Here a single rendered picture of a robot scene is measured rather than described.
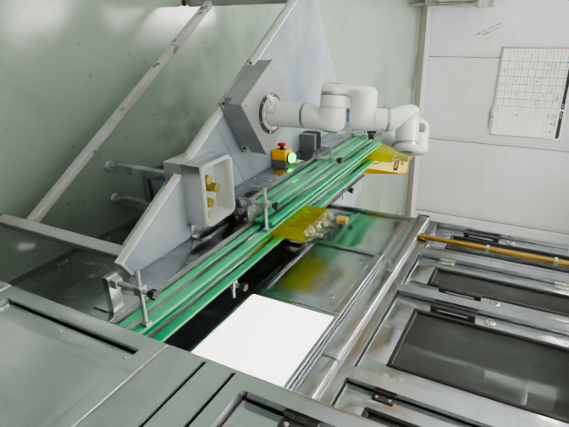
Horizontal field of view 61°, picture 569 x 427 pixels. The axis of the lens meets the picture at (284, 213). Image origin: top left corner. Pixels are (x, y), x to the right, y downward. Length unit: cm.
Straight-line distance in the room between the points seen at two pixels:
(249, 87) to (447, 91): 595
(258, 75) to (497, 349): 123
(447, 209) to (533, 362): 650
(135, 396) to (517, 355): 116
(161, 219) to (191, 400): 87
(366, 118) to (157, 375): 116
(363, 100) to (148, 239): 87
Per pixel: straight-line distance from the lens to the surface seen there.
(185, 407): 86
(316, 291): 175
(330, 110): 172
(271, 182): 196
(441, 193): 799
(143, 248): 160
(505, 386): 155
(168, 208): 165
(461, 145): 771
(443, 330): 170
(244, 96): 178
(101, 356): 102
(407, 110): 181
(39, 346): 110
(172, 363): 95
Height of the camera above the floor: 181
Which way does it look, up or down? 27 degrees down
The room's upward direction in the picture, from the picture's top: 101 degrees clockwise
